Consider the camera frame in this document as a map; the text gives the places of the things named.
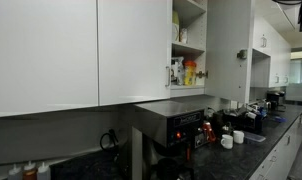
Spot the plastic bag in cupboard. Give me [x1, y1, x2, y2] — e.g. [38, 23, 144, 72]
[171, 56, 184, 86]

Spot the far white wide cupboard door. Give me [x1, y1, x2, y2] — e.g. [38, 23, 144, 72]
[0, 0, 98, 117]

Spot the black coffee machine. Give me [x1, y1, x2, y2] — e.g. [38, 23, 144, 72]
[267, 90, 286, 112]

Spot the black condiment organizer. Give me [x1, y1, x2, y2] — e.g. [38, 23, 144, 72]
[222, 109, 263, 134]

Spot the yellow canister orange lid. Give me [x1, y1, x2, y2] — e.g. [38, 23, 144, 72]
[184, 60, 196, 86]

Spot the clear plastic container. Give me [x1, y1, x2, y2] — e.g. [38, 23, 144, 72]
[244, 131, 266, 143]

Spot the white mug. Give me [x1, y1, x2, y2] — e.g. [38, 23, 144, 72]
[233, 131, 244, 144]
[220, 134, 233, 149]

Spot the stainless steel coffee brewer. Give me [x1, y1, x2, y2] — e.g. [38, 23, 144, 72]
[120, 100, 209, 180]

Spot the white squeeze bottle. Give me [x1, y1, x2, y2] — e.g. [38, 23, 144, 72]
[37, 162, 51, 180]

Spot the orange sauce squeeze bottle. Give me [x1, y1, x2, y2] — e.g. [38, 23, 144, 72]
[23, 161, 37, 180]

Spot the clear squeeze bottle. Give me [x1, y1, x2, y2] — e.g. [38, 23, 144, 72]
[8, 164, 23, 180]

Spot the silver left door handle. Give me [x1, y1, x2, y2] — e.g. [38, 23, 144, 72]
[165, 66, 171, 87]

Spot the black power cable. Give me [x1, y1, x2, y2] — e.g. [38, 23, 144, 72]
[99, 128, 120, 154]

